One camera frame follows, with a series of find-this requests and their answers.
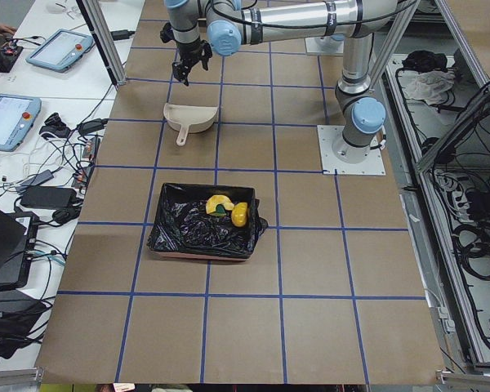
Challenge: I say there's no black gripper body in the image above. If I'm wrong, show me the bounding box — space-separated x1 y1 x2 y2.
177 38 207 68

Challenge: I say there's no black laptop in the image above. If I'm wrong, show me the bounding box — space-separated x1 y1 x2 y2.
0 210 39 292

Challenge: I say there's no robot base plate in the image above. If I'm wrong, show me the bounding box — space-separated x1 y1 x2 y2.
317 125 385 176

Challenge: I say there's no upper teach pendant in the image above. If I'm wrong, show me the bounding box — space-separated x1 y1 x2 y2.
26 29 94 73

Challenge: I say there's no white plastic dustpan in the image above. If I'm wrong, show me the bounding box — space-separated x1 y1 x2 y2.
163 103 218 146

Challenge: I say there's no black power brick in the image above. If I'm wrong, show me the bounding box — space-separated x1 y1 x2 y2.
20 186 77 209

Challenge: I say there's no aluminium frame post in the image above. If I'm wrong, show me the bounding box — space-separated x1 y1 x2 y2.
76 0 127 87

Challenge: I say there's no bin with black bag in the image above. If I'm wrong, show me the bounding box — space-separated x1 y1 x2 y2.
147 183 268 261

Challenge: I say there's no teach pendant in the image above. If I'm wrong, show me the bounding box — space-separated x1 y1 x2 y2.
26 29 94 73
0 94 42 152

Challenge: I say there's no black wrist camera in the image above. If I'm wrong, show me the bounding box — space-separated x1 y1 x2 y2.
159 22 175 43

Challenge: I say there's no lower teach pendant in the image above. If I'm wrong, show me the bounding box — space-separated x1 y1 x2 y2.
0 94 42 152

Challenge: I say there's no white crumpled cloth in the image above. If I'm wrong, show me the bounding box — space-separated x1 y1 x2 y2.
403 70 456 105

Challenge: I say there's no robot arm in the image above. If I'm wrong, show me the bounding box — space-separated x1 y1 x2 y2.
161 1 415 149

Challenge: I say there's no pale melon rind slice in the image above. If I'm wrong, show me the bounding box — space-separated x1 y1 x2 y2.
205 194 234 215

